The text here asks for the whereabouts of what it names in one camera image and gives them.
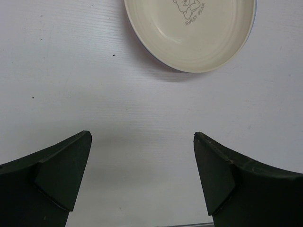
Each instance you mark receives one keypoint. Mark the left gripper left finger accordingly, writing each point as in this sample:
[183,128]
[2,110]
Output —
[40,189]

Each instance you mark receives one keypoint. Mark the white plastic plate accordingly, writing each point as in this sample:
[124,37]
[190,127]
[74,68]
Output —
[194,36]

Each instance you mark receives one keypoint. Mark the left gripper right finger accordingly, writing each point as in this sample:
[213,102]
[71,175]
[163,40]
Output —
[242,192]

